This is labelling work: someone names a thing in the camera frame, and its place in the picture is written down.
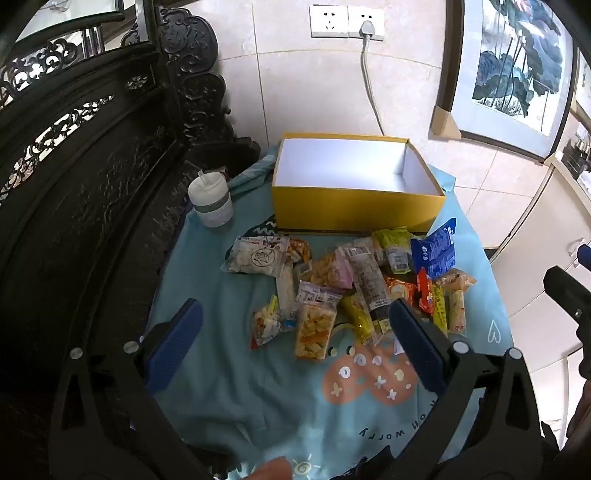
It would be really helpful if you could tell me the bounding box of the purple label cracker packet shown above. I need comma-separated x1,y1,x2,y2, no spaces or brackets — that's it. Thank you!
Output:
293,281,343,364

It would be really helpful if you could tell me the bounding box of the small orange white snack packet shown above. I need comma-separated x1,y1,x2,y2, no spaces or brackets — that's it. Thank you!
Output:
286,237,313,265

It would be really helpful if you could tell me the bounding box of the white stick packet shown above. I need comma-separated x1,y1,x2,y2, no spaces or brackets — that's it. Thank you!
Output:
448,288,466,335

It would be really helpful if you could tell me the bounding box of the clear packet of white candies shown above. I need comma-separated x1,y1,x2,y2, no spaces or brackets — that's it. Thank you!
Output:
221,235,291,278

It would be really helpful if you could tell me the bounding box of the cardboard corner protector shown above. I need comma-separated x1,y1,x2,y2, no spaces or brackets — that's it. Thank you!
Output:
428,104,461,140

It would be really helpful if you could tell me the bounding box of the pink packet of yellow crackers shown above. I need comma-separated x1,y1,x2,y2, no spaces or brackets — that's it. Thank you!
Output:
311,251,356,290

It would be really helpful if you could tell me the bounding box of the small clear red yellow packet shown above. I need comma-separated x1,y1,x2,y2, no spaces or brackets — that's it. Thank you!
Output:
250,295,296,350

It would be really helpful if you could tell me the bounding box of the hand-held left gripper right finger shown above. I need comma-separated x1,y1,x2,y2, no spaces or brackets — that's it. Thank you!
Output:
360,298,543,480

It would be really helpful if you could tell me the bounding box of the red snack packet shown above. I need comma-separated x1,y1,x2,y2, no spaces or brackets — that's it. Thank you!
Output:
416,268,437,315

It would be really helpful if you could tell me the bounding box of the person's left hand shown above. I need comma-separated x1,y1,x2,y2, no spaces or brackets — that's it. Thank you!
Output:
249,456,293,480

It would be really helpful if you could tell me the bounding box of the white plug with cable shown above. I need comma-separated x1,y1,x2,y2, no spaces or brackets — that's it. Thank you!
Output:
359,19,386,136

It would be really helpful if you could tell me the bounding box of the white lidded cup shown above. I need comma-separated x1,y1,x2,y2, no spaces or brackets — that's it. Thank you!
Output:
187,171,235,232

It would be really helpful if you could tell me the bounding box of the white wall socket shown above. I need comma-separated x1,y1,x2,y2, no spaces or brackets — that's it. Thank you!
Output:
347,7,385,41
309,4,350,38

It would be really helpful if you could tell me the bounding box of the peach snack packet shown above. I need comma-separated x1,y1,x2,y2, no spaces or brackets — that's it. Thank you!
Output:
436,269,476,292

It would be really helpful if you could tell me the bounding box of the blue snack packet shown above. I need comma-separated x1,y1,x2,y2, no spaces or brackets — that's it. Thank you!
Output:
411,218,458,278

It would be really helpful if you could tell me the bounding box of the dark carved wooden furniture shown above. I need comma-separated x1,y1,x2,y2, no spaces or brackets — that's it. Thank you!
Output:
0,0,262,480

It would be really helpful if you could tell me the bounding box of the light blue printed cloth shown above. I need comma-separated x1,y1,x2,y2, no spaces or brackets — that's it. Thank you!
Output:
143,143,515,480

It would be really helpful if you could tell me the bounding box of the yellow green grey label packet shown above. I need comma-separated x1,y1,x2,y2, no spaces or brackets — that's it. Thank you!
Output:
372,227,414,276

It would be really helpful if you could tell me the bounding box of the yellow snack packet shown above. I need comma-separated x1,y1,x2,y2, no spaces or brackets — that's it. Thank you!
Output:
339,293,376,345

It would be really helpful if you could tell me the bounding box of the clear rice bar packet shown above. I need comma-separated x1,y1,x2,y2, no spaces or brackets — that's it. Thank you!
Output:
276,263,299,320

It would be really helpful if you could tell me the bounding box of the yellow cardboard box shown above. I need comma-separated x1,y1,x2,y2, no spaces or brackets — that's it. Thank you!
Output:
271,133,447,234

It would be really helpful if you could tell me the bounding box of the framed lotus painting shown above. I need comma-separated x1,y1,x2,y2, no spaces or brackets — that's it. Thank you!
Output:
436,0,580,162

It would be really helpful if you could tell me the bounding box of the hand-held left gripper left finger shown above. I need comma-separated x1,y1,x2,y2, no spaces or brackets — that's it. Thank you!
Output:
48,298,232,480

